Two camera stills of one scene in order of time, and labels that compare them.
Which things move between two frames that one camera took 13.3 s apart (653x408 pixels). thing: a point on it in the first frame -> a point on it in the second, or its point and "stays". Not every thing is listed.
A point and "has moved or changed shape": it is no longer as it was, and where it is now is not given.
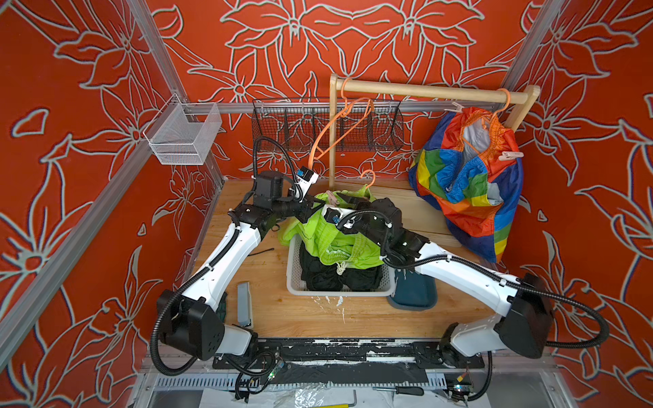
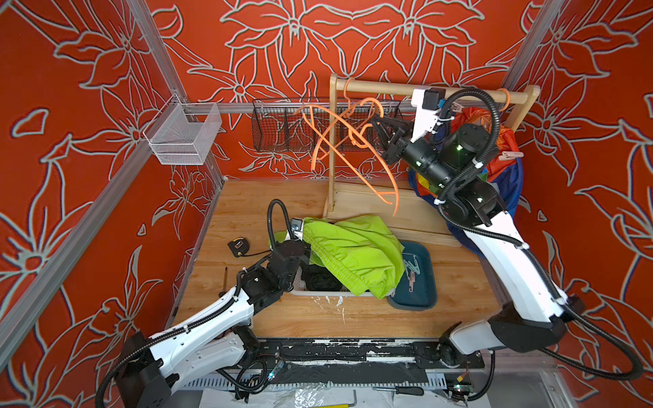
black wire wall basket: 303,125 stays
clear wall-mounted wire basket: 183,133 stays
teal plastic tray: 413,291 stays
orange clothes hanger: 343,113 has moved or changed shape
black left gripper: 305,207 -> 305,254
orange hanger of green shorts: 367,170 -> 359,127
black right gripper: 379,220 -> 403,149
